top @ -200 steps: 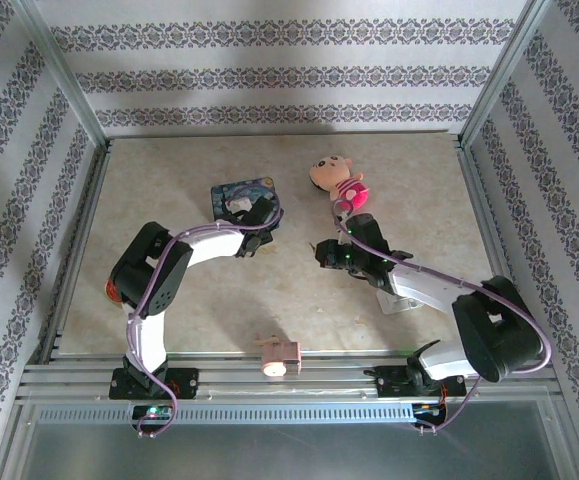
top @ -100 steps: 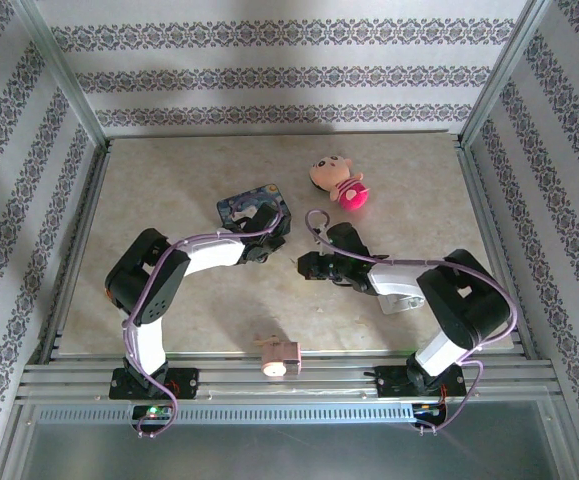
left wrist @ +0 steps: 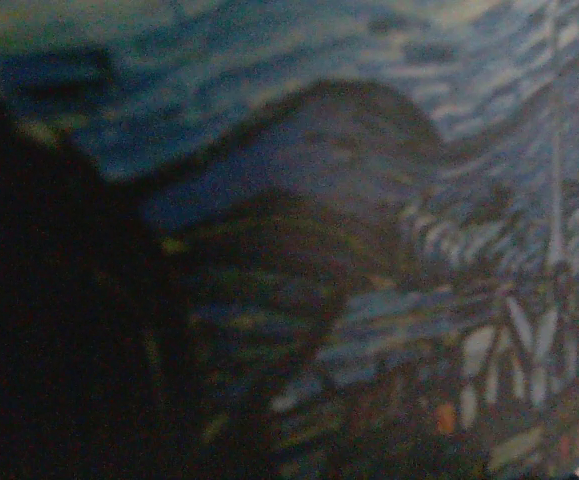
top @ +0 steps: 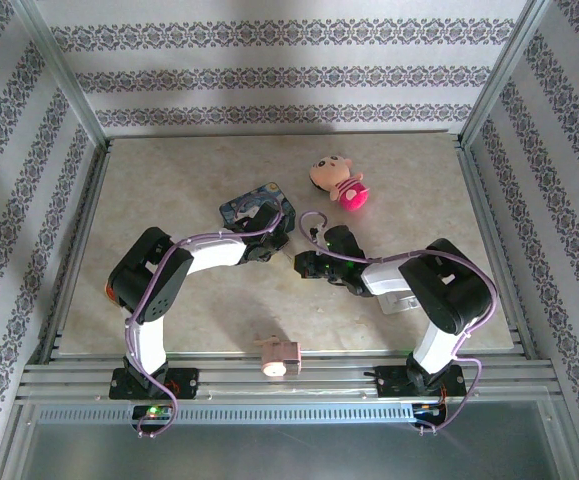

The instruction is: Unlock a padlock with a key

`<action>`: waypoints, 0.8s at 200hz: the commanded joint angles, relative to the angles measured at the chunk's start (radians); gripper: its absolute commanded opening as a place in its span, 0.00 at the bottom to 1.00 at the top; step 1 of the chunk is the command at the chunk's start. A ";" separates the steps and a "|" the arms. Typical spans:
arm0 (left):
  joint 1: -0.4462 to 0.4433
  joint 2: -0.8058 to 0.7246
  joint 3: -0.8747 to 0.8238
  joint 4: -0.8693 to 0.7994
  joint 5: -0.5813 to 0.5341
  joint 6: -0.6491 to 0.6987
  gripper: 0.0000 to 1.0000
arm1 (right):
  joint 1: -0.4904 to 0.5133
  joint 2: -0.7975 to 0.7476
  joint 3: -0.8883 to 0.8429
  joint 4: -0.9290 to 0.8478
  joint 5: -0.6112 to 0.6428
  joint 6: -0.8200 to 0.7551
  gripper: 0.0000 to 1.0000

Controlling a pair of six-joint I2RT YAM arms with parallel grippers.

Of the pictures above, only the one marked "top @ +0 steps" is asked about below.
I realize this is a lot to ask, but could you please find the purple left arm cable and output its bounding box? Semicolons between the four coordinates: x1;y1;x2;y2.
123;196;287;440

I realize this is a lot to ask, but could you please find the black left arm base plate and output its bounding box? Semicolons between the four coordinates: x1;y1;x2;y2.
108;368;200;400

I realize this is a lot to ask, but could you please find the starry night tin box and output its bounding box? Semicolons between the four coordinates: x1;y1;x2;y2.
217;180;298;234

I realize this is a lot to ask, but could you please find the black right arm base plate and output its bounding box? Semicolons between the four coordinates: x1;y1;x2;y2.
374;366;466;399

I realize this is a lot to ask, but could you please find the aluminium corner post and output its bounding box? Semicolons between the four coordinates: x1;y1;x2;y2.
11;0;111;151
457;0;556;147

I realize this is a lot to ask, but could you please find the pink plush doll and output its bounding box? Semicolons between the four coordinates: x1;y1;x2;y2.
309;153;370;214

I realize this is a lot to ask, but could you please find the circuit board with green light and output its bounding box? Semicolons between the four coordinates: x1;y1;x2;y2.
132;404;173;420

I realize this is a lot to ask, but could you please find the pink wooden toy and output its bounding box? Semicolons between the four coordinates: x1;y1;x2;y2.
253;335;304;380

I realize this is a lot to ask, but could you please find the circuit board with orange wires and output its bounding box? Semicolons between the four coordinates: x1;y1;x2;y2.
411;402;448;419

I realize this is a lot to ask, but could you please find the grey slotted cable duct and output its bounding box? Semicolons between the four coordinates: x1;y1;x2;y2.
33;404;415;424

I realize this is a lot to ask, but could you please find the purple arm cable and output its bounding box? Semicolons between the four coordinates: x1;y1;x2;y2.
123;196;287;440
300;212;499;437

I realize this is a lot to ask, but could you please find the white plastic stand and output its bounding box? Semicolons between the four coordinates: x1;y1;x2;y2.
378;293;420;315

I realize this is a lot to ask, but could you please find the aluminium frame rail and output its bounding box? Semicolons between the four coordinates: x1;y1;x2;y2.
16;349;563;402

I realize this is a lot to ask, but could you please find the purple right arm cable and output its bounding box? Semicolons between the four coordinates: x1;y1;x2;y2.
300;212;499;437

